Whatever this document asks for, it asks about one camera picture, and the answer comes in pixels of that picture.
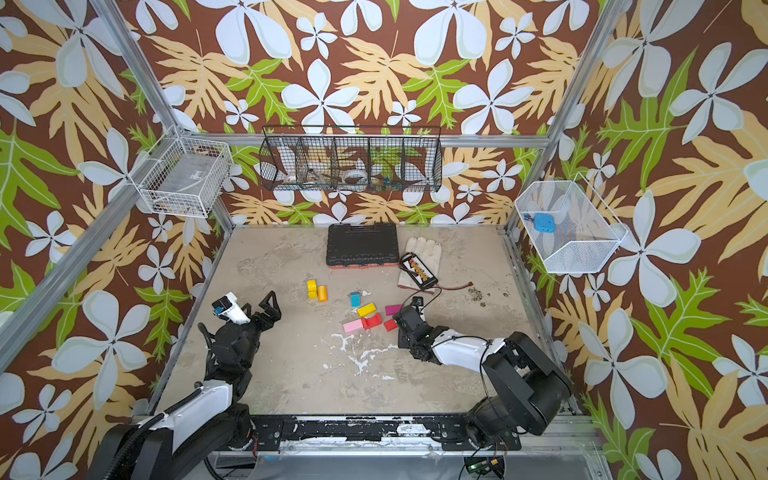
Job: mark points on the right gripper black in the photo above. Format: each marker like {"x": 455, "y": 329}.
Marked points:
{"x": 409, "y": 318}

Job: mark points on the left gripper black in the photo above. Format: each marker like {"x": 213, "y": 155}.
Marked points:
{"x": 273, "y": 314}

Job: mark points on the red arch block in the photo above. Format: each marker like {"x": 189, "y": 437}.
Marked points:
{"x": 372, "y": 321}

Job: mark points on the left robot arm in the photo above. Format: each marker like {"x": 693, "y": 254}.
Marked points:
{"x": 172, "y": 442}

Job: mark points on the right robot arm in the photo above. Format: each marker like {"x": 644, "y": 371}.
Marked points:
{"x": 529, "y": 388}

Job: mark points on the magenta block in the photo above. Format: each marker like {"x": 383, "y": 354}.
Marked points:
{"x": 393, "y": 310}

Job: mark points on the yellow arch block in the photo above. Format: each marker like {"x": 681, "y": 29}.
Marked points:
{"x": 312, "y": 289}

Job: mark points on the yellow rectangular block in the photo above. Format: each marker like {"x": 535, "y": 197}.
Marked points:
{"x": 367, "y": 310}

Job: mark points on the pink block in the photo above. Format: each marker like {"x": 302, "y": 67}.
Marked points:
{"x": 353, "y": 326}

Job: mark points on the teal block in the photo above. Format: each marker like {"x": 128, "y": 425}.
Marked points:
{"x": 355, "y": 299}

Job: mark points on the black battery holder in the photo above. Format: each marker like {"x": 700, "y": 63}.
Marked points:
{"x": 423, "y": 278}

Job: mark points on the beige work glove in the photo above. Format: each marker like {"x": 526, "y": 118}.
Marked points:
{"x": 430, "y": 252}

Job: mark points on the black tool case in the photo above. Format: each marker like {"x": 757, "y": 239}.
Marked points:
{"x": 362, "y": 245}

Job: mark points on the blue object in basket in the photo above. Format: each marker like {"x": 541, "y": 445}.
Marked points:
{"x": 544, "y": 223}

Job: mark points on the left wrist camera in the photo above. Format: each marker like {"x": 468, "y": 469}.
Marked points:
{"x": 227, "y": 309}

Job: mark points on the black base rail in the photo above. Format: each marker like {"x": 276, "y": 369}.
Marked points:
{"x": 446, "y": 431}

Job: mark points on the white wire basket left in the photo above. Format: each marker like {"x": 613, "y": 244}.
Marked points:
{"x": 182, "y": 174}

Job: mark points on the white wire basket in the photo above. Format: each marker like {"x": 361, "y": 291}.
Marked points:
{"x": 588, "y": 230}
{"x": 182, "y": 174}

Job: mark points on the black wire basket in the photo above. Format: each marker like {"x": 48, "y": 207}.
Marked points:
{"x": 353, "y": 158}

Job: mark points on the white wire basket right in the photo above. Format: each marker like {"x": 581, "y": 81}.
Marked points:
{"x": 588, "y": 230}

